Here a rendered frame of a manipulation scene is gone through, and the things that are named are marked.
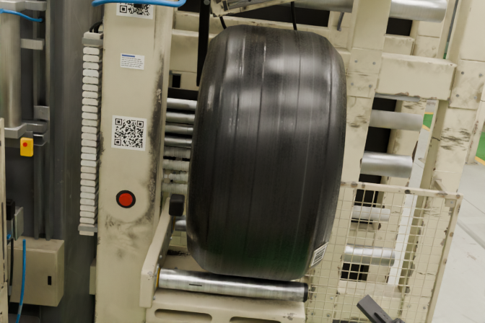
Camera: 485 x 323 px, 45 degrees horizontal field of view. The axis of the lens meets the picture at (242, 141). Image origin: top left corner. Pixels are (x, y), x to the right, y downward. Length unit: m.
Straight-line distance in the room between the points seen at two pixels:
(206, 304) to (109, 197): 0.33
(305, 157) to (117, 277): 0.60
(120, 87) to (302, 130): 0.41
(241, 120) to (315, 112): 0.14
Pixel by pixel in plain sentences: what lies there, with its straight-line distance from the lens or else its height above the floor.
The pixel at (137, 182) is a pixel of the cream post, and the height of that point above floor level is 1.10.
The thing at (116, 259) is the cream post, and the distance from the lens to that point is 1.45.
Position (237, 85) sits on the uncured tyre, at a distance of 1.13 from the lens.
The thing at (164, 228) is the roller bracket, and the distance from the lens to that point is 1.50.
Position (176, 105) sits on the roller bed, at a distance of 1.70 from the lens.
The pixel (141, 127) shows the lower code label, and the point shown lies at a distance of 1.31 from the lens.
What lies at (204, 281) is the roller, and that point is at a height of 0.91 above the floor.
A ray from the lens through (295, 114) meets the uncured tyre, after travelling 1.12.
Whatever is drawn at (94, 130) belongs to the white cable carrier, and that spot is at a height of 1.21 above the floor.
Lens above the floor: 1.64
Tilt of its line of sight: 19 degrees down
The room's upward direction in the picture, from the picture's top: 6 degrees clockwise
